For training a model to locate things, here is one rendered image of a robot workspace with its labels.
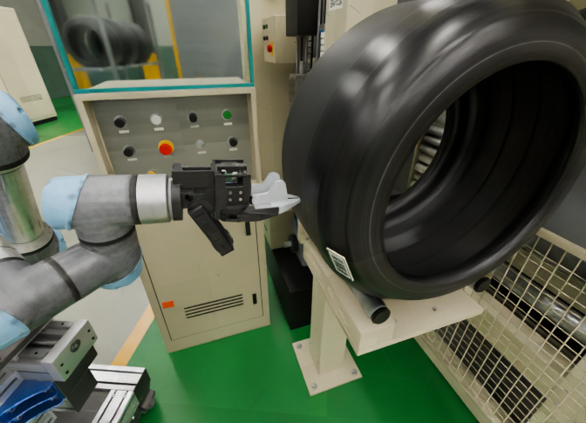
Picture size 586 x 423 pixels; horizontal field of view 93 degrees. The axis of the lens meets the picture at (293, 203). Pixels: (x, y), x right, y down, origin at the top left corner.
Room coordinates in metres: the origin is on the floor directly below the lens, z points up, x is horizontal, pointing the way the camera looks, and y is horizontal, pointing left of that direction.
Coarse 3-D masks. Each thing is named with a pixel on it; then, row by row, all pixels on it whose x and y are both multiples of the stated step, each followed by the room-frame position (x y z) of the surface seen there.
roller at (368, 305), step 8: (352, 288) 0.46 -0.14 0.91; (360, 296) 0.44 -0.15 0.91; (368, 296) 0.43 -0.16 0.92; (368, 304) 0.41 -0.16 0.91; (376, 304) 0.40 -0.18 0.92; (384, 304) 0.40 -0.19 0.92; (368, 312) 0.40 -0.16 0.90; (376, 312) 0.39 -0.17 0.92; (384, 312) 0.39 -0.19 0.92; (376, 320) 0.38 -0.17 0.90; (384, 320) 0.39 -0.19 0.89
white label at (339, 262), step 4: (328, 248) 0.36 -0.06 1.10; (328, 252) 0.37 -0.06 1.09; (332, 252) 0.35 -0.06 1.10; (332, 256) 0.36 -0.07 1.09; (336, 256) 0.35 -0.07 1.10; (340, 256) 0.34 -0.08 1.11; (332, 260) 0.37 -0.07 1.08; (336, 260) 0.36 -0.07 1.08; (340, 260) 0.34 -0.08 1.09; (344, 260) 0.33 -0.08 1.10; (336, 264) 0.36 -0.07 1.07; (340, 264) 0.35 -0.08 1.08; (344, 264) 0.34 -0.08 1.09; (336, 268) 0.37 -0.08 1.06; (340, 268) 0.36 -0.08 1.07; (344, 268) 0.34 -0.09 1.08; (348, 268) 0.34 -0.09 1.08; (340, 272) 0.36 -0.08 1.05; (344, 272) 0.35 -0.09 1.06; (348, 272) 0.34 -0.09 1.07; (348, 276) 0.35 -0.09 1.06; (352, 280) 0.34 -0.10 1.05
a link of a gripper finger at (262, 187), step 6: (270, 174) 0.45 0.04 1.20; (276, 174) 0.45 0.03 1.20; (264, 180) 0.44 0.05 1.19; (270, 180) 0.44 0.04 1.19; (276, 180) 0.45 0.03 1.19; (252, 186) 0.44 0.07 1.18; (258, 186) 0.44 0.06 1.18; (264, 186) 0.44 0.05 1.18; (270, 186) 0.44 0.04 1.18; (252, 192) 0.43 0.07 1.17; (258, 192) 0.44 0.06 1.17; (264, 192) 0.44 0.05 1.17; (288, 198) 0.44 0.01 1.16; (252, 204) 0.43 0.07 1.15
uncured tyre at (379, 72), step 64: (448, 0) 0.44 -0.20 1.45; (512, 0) 0.43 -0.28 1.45; (320, 64) 0.55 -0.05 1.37; (384, 64) 0.40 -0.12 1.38; (448, 64) 0.37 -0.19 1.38; (512, 64) 0.40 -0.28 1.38; (576, 64) 0.44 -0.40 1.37; (320, 128) 0.42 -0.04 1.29; (384, 128) 0.35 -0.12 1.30; (448, 128) 0.75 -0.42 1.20; (512, 128) 0.66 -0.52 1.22; (576, 128) 0.48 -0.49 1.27; (320, 192) 0.37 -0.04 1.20; (384, 192) 0.35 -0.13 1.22; (448, 192) 0.72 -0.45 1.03; (512, 192) 0.60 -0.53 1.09; (384, 256) 0.35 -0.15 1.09; (448, 256) 0.54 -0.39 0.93
